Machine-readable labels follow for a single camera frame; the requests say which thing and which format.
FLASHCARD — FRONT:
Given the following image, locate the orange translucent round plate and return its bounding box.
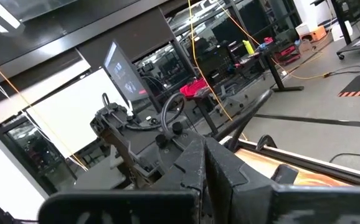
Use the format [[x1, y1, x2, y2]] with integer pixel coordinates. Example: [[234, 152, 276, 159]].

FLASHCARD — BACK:
[[291, 175, 352, 187]]

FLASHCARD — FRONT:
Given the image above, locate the orange box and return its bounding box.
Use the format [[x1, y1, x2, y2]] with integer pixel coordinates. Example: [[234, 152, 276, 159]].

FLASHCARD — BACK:
[[301, 25, 328, 43]]

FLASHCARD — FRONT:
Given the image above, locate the black vacuum power cord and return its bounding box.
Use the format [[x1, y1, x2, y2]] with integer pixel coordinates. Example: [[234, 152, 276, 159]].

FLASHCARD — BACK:
[[328, 151, 360, 172]]

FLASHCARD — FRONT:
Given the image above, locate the black rolling cart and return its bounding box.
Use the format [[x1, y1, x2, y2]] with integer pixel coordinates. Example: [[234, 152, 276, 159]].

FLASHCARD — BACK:
[[310, 0, 360, 60]]

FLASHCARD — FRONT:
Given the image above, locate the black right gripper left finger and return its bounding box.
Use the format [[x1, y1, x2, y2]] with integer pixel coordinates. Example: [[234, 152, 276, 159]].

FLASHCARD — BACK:
[[38, 138, 206, 224]]

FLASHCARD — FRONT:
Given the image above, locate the black standing desk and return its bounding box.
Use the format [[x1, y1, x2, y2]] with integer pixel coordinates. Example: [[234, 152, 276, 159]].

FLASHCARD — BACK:
[[229, 40, 305, 93]]

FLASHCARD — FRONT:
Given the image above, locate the white board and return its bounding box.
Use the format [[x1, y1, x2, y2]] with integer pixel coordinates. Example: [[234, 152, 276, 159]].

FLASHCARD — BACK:
[[27, 67, 131, 159]]

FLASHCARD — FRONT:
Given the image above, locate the red crate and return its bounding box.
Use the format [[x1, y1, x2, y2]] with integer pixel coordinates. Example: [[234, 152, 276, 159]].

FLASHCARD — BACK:
[[275, 43, 301, 62]]

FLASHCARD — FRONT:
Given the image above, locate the black aluminium table frame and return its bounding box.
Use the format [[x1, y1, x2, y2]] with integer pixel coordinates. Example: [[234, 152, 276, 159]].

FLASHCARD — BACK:
[[235, 138, 360, 187]]

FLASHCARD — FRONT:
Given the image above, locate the black cable clip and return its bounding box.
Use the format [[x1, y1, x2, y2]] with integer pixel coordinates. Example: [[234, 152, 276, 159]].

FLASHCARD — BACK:
[[255, 134, 278, 152]]

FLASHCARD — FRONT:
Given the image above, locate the yellow green bottle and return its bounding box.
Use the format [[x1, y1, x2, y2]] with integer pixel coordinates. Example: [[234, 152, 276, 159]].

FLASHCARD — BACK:
[[242, 39, 255, 56]]

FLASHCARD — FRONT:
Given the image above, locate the white box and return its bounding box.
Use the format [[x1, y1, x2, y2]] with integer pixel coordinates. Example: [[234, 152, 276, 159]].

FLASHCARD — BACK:
[[295, 21, 320, 37]]

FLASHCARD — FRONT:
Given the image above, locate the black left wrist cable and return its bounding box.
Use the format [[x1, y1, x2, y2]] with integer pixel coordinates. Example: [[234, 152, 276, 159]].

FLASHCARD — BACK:
[[125, 92, 186, 134]]

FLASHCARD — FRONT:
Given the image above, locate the red storage bin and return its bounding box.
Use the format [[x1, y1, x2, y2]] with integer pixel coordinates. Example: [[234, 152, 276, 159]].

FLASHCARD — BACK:
[[179, 77, 211, 98]]

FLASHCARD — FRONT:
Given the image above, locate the computer monitor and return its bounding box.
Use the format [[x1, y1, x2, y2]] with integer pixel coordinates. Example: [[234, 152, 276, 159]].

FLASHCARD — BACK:
[[103, 40, 162, 113]]

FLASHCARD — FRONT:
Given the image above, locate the yellow cable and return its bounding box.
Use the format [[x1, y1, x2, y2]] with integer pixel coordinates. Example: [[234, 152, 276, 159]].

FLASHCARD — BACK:
[[187, 0, 249, 141], [0, 49, 89, 171]]

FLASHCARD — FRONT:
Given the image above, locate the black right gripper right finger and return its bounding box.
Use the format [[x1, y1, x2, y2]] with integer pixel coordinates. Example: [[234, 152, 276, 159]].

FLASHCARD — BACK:
[[204, 136, 360, 224]]

